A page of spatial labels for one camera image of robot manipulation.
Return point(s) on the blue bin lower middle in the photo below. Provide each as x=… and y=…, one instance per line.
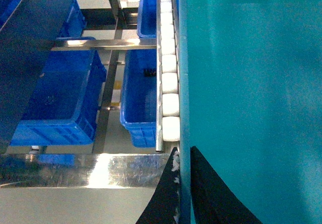
x=138, y=97

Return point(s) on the white roller conveyor track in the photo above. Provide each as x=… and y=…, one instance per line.
x=167, y=73

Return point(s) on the blue bin lower left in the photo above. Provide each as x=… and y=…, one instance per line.
x=63, y=107

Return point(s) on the blue bin upper middle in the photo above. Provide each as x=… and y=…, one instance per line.
x=146, y=19

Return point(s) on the light teal plastic bin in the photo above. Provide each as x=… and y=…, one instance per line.
x=250, y=82

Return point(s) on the blue bin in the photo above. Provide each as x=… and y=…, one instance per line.
x=63, y=107
x=138, y=97
x=146, y=19

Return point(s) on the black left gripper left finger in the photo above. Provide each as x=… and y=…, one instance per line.
x=163, y=207

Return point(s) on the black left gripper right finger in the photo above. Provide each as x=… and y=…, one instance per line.
x=213, y=201

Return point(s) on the stainless steel shelf rail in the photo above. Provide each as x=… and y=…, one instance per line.
x=97, y=171

